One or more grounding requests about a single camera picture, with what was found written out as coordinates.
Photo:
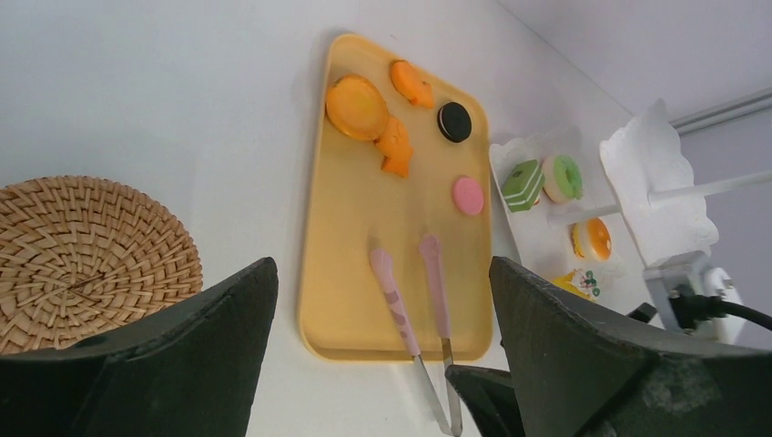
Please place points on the green frosted donut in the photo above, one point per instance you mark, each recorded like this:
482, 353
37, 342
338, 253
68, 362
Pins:
563, 179

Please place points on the orange glazed donut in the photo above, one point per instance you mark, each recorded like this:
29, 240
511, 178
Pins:
591, 240

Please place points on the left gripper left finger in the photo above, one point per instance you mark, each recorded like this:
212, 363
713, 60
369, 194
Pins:
191, 369

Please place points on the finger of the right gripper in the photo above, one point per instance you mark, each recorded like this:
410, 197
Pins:
490, 397

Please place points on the yellow cream cake slice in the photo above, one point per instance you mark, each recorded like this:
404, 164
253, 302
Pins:
581, 282

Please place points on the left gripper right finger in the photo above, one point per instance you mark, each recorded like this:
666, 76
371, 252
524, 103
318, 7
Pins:
580, 369

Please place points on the orange croissant pastry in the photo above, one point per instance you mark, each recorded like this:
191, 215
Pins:
407, 82

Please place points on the pink macaron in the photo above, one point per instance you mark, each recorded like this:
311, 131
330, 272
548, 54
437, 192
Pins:
467, 196

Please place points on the orange round tart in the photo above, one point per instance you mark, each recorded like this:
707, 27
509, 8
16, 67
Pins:
355, 106

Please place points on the yellow serving tray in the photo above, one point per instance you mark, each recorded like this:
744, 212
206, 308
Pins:
355, 207

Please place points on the green layered cake slice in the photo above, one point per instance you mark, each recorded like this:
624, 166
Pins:
523, 186

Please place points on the small orange pastry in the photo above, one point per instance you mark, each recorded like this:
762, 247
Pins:
395, 146

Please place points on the black round cookie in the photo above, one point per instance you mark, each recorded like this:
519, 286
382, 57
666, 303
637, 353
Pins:
454, 122

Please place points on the white three tier stand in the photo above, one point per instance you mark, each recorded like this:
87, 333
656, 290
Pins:
637, 180

